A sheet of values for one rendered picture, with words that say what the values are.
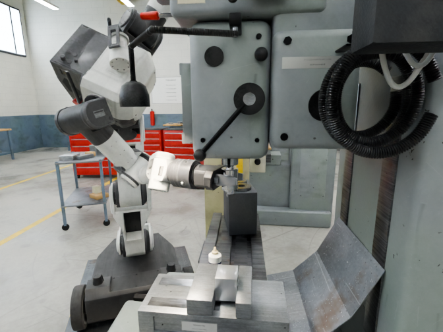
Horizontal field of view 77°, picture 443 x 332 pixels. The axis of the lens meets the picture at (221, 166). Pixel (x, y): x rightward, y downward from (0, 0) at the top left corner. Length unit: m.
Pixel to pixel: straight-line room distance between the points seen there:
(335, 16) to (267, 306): 0.66
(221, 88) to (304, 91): 0.18
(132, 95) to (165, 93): 9.46
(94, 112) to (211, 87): 0.46
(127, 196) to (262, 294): 0.87
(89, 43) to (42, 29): 11.10
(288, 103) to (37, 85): 11.84
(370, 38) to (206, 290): 0.59
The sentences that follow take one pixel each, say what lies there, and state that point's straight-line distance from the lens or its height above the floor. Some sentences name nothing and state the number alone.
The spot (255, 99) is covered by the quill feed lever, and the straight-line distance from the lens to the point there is 0.63.
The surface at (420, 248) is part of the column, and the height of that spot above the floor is 1.16.
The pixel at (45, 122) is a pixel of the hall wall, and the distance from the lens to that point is 12.20.
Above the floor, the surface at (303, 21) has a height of 1.61.
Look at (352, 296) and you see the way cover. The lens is 0.84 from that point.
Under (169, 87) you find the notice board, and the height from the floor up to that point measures 2.10.
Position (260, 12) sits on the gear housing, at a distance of 0.68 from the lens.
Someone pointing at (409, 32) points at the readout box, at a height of 1.53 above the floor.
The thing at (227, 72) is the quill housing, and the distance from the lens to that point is 0.67.
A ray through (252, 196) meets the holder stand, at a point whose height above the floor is 1.07.
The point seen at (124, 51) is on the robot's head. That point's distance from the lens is 1.00.
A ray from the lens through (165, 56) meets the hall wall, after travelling 10.25.
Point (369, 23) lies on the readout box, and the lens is 0.45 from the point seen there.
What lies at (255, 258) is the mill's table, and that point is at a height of 0.90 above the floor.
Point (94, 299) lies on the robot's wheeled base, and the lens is 1.53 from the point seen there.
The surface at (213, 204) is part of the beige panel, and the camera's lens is 2.66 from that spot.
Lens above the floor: 1.44
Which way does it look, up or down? 12 degrees down
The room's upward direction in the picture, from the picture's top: 1 degrees counter-clockwise
